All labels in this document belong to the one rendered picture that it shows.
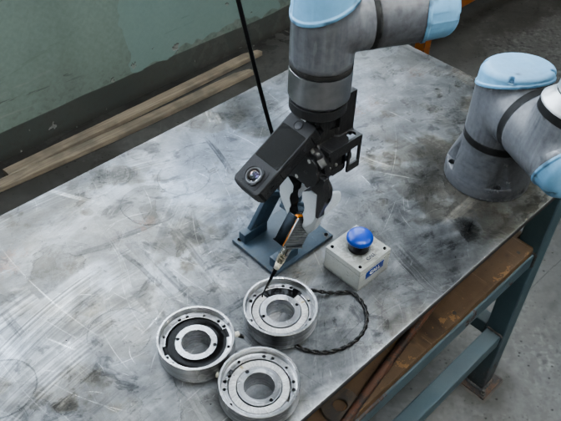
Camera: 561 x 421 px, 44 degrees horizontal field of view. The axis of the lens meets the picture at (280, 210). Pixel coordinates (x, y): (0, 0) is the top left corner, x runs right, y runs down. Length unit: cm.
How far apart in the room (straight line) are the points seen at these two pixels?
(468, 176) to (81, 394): 71
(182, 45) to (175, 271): 191
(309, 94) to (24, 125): 193
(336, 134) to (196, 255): 34
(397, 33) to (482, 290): 76
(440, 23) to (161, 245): 56
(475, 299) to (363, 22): 78
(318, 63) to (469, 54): 251
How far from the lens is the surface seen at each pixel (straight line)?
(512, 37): 346
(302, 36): 77
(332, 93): 80
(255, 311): 99
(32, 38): 251
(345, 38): 77
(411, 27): 80
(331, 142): 87
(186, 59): 294
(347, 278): 105
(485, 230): 119
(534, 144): 108
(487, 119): 116
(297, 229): 95
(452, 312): 139
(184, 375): 93
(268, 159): 84
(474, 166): 122
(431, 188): 124
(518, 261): 152
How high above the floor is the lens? 161
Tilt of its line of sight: 44 degrees down
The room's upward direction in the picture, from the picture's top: 2 degrees clockwise
